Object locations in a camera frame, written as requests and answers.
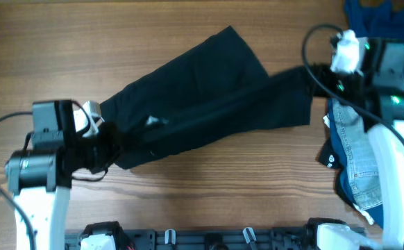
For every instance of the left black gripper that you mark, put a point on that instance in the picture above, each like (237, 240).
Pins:
(108, 135)

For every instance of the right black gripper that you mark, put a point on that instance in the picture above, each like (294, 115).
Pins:
(327, 82)

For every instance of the black garment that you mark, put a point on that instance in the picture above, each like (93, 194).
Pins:
(214, 90)

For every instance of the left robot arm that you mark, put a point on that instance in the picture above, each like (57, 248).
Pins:
(66, 137)

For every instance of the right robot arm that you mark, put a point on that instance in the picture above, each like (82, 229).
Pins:
(387, 141)

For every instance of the light blue jeans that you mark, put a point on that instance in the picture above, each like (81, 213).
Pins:
(386, 59)

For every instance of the black tag with logo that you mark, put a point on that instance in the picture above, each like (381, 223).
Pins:
(327, 156)

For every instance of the blue garment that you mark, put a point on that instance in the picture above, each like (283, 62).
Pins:
(375, 22)

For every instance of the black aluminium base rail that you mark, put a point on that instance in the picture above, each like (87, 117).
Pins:
(266, 239)

